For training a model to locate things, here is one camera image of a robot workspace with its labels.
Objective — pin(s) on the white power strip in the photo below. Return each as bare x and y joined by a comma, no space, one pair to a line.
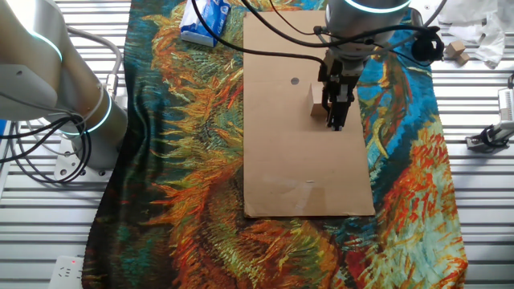
66,275

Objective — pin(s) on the brown cardboard sheet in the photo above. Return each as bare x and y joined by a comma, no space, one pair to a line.
297,160

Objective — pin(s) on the sunflower painting print cloth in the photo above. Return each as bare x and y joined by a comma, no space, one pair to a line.
180,160

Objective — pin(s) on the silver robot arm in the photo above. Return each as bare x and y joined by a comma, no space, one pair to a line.
40,60

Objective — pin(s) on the blue tissue pack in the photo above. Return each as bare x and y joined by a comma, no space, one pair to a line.
202,24

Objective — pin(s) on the tiny wooden block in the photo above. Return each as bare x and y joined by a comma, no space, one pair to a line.
463,59

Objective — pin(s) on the small wooden block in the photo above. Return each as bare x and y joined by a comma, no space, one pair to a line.
455,49

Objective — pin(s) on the crumpled white plastic sheet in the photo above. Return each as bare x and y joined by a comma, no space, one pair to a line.
490,40

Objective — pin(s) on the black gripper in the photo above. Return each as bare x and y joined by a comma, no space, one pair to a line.
341,74

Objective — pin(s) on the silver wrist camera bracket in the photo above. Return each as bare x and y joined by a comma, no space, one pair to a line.
416,18

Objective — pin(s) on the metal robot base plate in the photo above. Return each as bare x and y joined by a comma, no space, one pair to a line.
66,164

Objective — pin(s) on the wooden cube block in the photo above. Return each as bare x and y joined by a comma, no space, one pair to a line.
317,104

